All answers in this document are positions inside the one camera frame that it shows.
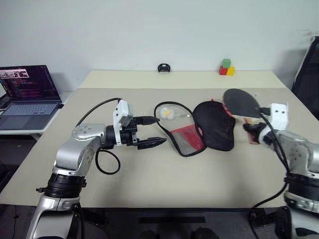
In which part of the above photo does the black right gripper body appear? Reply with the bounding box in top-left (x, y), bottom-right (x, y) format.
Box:
top-left (252, 121), bottom-right (269, 143)

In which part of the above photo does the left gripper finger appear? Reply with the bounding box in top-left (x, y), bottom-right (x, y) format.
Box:
top-left (136, 116), bottom-right (161, 126)
top-left (137, 136), bottom-right (167, 151)

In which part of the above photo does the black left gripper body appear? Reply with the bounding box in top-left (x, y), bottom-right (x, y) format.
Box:
top-left (120, 116), bottom-right (141, 150)

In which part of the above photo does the white plush ball keychain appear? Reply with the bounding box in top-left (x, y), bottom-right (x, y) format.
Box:
top-left (159, 107), bottom-right (194, 121)

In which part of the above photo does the black table tennis paddle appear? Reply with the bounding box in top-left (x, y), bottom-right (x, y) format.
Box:
top-left (223, 88), bottom-right (262, 145)

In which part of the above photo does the black red paddle case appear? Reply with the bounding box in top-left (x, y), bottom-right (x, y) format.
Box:
top-left (154, 99), bottom-right (236, 158)

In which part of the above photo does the small black clip object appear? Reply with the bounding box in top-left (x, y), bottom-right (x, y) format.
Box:
top-left (157, 63), bottom-right (171, 74)

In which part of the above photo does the black office chair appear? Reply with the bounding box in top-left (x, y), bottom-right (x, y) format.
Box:
top-left (291, 36), bottom-right (319, 113)

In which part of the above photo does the white side table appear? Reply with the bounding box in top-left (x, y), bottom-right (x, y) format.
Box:
top-left (0, 91), bottom-right (73, 143)

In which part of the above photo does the open dark laptop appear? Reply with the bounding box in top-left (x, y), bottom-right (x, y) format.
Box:
top-left (0, 65), bottom-right (63, 131)

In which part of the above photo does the dark rounded shape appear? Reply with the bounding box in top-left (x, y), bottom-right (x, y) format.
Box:
top-left (191, 227), bottom-right (218, 239)

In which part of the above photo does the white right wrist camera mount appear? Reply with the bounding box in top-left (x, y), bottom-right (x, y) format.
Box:
top-left (259, 102), bottom-right (290, 145)

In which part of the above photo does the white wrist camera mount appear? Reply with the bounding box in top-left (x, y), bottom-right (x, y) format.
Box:
top-left (112, 99), bottom-right (135, 146)
top-left (259, 102), bottom-right (290, 145)

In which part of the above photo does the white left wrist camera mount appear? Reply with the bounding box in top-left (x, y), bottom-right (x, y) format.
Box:
top-left (112, 99), bottom-right (135, 146)

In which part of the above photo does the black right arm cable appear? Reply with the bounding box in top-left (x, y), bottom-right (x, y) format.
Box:
top-left (253, 106), bottom-right (292, 209)

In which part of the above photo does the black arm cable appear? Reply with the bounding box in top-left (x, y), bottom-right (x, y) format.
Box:
top-left (75, 97), bottom-right (123, 175)
top-left (253, 106), bottom-right (292, 209)

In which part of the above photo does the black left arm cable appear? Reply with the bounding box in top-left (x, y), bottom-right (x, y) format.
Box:
top-left (75, 97), bottom-right (123, 175)

